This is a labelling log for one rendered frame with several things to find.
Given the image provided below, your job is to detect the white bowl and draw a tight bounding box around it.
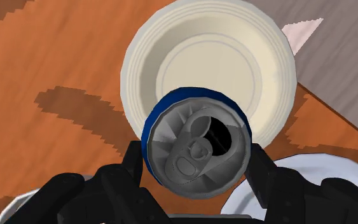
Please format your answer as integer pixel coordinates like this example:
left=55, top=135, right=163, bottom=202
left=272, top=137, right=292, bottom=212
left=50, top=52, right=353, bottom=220
left=220, top=153, right=358, bottom=221

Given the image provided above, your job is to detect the grey white round dish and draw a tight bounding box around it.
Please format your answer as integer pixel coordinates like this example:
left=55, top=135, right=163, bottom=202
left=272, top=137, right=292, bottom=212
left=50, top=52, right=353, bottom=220
left=0, top=174, right=94, bottom=224

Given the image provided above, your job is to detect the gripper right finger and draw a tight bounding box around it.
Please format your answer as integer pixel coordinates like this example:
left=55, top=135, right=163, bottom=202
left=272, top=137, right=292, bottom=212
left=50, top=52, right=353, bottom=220
left=244, top=143, right=358, bottom=224

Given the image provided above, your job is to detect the cream white plate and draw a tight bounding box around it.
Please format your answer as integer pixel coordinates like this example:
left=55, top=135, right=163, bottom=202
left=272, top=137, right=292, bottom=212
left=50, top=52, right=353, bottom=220
left=120, top=0, right=298, bottom=149

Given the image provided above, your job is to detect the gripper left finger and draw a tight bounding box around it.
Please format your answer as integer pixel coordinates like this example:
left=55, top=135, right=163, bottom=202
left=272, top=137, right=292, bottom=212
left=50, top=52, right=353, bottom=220
left=4, top=140, right=171, bottom=224

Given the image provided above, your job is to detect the blue drink can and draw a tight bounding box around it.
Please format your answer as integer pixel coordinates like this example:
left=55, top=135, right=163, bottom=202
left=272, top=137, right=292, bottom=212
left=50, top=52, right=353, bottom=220
left=141, top=87, right=253, bottom=200

